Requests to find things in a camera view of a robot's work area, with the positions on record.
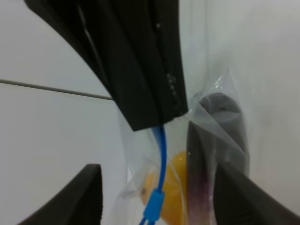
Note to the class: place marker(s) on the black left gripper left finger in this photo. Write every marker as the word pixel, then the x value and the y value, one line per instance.
pixel 80 202

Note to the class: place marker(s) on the purple eggplant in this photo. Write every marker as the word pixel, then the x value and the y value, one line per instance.
pixel 216 134

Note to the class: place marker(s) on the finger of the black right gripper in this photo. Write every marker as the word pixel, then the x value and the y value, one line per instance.
pixel 165 22
pixel 91 30

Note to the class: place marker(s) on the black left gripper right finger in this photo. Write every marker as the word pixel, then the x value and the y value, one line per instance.
pixel 239 201

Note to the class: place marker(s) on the yellow round fruit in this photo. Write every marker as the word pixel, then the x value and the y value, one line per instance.
pixel 174 207

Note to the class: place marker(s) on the clear zip bag blue seal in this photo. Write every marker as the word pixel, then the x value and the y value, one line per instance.
pixel 148 151

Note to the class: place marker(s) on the blue zipper slider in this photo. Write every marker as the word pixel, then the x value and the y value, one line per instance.
pixel 154 206

